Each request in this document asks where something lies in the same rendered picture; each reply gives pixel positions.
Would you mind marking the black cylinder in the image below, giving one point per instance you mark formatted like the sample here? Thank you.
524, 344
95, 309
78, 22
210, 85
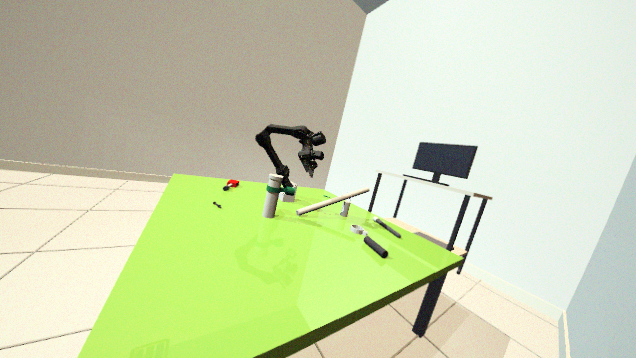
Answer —
376, 247

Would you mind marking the white cylindrical tube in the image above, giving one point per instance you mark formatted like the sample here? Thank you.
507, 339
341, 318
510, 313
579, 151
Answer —
331, 201

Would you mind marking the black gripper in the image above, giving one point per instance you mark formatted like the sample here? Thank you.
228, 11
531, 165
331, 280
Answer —
306, 158

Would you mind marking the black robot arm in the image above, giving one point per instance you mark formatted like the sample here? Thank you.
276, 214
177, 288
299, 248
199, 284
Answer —
299, 132

